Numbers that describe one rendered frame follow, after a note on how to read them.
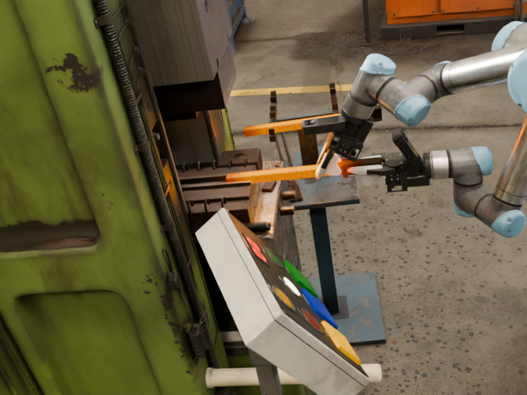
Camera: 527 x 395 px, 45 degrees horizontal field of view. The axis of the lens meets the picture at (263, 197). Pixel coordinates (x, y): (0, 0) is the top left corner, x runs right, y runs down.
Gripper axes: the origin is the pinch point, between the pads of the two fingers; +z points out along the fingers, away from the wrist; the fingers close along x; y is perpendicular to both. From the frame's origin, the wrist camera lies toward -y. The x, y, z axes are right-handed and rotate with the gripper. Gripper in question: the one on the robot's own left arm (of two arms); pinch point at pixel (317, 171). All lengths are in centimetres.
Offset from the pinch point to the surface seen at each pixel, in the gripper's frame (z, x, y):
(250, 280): -13, -64, -16
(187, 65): -24.3, -17.3, -40.1
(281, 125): 9.0, 34.1, -9.4
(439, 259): 67, 77, 85
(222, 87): -19.2, -11.2, -31.4
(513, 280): 54, 61, 109
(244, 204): 11.0, -10.1, -15.7
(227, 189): 12.7, -3.8, -20.7
